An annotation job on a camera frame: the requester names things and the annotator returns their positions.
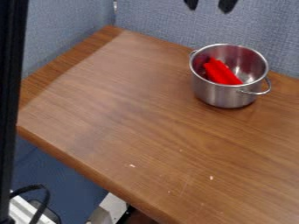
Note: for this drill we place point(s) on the red star-shaped block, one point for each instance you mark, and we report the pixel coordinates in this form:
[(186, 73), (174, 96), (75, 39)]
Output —
[(219, 73)]

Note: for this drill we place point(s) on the metal pot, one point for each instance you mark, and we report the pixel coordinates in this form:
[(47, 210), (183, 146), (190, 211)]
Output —
[(246, 63)]

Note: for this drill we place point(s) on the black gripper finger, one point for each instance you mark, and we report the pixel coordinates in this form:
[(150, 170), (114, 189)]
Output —
[(227, 5), (191, 4)]

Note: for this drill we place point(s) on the dark vertical bar at left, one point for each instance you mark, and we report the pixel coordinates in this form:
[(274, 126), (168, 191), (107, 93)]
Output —
[(12, 31)]

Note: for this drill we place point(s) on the white table bracket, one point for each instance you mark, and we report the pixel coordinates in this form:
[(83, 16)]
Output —
[(110, 210)]

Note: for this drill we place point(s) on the white box below table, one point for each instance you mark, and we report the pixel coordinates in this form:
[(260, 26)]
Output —
[(21, 211)]

